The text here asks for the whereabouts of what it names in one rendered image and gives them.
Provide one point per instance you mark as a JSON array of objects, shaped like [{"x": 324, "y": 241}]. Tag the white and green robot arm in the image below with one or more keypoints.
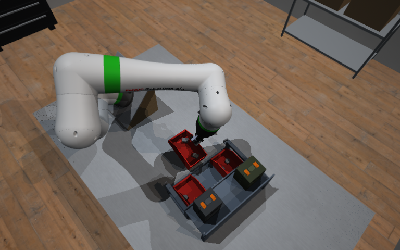
[{"x": 82, "y": 81}]

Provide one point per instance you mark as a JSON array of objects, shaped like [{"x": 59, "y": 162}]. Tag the dark grey metal shelf rack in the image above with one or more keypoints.
[{"x": 232, "y": 194}]

